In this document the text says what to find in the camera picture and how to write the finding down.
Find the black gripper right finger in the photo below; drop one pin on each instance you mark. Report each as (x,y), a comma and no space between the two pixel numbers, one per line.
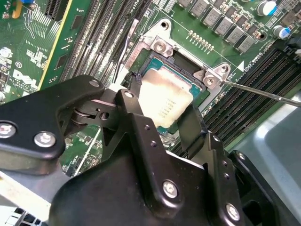
(228,190)

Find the metal socket cover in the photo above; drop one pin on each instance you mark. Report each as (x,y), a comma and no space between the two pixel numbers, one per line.
(168,142)

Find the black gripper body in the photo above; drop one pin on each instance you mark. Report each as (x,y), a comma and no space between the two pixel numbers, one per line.
(105,202)

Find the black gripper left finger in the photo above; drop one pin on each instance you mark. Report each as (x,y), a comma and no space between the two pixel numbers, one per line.
(28,113)

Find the silver CPU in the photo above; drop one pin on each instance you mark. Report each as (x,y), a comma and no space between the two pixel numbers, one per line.
(164,94)

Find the metal locking lever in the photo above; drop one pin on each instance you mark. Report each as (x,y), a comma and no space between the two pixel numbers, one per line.
(258,91)
(88,153)

